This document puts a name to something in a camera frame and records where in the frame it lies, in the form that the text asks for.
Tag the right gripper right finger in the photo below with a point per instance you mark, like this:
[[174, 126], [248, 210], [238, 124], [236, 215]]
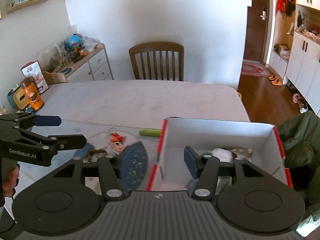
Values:
[[205, 170]]

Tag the orange thermos bottle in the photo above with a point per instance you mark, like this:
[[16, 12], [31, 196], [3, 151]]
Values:
[[31, 93]]

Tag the dark wooden door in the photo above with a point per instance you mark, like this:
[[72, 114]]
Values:
[[257, 14]]

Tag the white wall cabinet unit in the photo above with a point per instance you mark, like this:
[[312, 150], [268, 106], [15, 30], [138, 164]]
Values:
[[294, 53]]

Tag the person's left hand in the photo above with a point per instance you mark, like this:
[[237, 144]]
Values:
[[12, 181]]

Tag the green cylinder tube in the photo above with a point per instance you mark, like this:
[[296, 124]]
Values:
[[150, 132]]

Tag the pink shoes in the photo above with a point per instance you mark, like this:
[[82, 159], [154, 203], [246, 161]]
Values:
[[301, 102]]

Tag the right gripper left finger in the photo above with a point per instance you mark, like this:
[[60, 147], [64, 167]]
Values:
[[111, 170]]

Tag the wooden dining chair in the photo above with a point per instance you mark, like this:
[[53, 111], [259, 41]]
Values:
[[161, 60]]

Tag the white sideboard cabinet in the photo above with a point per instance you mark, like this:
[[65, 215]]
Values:
[[93, 67]]

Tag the blue round placemat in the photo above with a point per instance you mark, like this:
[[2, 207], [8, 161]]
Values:
[[133, 166]]

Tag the red white snack bag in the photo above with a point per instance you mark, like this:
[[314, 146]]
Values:
[[33, 70]]

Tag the brown scrunchie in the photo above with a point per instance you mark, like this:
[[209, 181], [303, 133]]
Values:
[[93, 155]]

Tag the red cardboard box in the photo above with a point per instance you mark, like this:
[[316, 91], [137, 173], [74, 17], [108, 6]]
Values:
[[256, 142]]

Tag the bunny plush keychain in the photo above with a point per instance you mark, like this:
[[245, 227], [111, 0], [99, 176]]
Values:
[[117, 141]]

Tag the orange slippers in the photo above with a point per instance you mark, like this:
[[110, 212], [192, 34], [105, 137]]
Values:
[[275, 81]]

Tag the green jacket on chair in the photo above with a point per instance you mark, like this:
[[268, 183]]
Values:
[[300, 139]]

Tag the blue globe toy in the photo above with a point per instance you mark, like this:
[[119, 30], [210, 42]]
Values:
[[73, 42]]

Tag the red patterned rug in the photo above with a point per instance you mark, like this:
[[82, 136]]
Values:
[[254, 69]]

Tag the white bubble wrap bag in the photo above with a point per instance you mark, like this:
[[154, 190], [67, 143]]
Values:
[[223, 155]]

